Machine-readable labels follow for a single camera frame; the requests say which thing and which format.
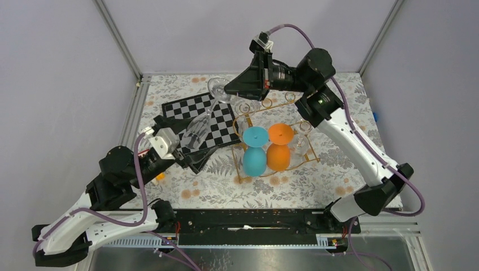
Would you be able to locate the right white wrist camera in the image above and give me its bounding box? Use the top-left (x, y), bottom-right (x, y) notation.
top-left (249, 32), bottom-right (273, 54)

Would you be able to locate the colourful toy block house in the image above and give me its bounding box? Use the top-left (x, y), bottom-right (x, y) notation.
top-left (155, 172), bottom-right (165, 182)

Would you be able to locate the gold wire glass rack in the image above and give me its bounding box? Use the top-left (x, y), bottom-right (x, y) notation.
top-left (233, 92), bottom-right (320, 178)

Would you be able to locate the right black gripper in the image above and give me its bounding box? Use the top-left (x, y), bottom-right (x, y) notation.
top-left (224, 48), bottom-right (312, 101)

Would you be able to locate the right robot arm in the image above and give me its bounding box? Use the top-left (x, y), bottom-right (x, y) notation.
top-left (224, 48), bottom-right (414, 233)

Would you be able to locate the floral table mat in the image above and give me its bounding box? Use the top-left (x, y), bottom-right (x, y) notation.
top-left (138, 73), bottom-right (384, 209)

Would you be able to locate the teal wine glass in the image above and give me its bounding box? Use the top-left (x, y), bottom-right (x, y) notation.
top-left (242, 126), bottom-right (269, 177)

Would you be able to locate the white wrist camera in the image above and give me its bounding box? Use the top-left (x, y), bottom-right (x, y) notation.
top-left (141, 127), bottom-right (180, 160)
top-left (249, 32), bottom-right (273, 54)

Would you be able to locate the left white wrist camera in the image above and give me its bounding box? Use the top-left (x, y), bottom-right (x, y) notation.
top-left (141, 127), bottom-right (180, 160)

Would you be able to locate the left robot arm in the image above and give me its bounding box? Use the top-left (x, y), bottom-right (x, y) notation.
top-left (32, 115), bottom-right (217, 268)

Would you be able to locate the round clear wine glass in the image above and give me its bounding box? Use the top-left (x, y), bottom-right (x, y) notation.
top-left (292, 120), bottom-right (313, 157)

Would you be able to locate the clear champagne flute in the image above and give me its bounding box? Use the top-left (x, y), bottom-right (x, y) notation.
top-left (233, 98), bottom-right (258, 135)

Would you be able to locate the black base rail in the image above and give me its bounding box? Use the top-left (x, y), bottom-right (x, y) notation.
top-left (152, 209), bottom-right (361, 246)

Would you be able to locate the orange wine glass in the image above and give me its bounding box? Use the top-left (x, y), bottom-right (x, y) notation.
top-left (267, 123), bottom-right (294, 172)

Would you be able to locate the black white chessboard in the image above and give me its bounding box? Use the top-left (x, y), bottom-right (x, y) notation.
top-left (162, 93), bottom-right (240, 154)

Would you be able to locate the tall clear flute glass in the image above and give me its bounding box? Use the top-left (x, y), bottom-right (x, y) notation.
top-left (182, 77), bottom-right (233, 151)

